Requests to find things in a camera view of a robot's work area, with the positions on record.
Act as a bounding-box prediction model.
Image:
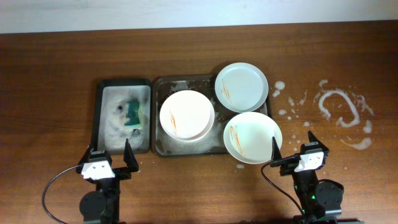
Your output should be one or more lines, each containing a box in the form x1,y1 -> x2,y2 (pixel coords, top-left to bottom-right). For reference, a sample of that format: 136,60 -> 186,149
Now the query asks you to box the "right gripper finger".
308,131 -> 328,152
272,136 -> 282,161

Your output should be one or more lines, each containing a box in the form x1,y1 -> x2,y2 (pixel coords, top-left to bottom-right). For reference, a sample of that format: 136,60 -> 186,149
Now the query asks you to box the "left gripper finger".
78,144 -> 93,165
123,139 -> 139,172

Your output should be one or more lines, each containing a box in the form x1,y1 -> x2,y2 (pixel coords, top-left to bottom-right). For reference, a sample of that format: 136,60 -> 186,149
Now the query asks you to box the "white plate with sauce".
223,112 -> 283,164

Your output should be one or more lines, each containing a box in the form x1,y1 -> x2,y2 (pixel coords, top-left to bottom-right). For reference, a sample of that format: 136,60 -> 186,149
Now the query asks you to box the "green yellow sponge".
124,100 -> 142,129

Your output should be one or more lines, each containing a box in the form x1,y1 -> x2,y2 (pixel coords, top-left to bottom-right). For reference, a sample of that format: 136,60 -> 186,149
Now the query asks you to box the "pinkish white plate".
159,90 -> 215,141

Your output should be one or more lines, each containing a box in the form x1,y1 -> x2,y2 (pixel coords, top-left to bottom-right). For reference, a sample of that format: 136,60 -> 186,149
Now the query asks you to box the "pale grey-green plate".
215,62 -> 269,113

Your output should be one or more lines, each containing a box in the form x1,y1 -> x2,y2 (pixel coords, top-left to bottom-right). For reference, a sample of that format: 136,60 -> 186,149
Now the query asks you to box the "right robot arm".
270,131 -> 344,223

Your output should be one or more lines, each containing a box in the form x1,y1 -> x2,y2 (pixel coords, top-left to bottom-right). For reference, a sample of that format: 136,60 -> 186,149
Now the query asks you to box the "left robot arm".
76,141 -> 139,224

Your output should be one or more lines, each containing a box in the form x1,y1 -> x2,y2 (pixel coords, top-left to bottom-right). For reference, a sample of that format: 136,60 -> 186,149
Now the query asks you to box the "small black soapy tray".
91,78 -> 152,154

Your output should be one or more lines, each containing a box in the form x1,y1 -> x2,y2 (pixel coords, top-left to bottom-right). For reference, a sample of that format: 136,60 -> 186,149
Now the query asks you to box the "large black plate tray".
151,73 -> 272,157

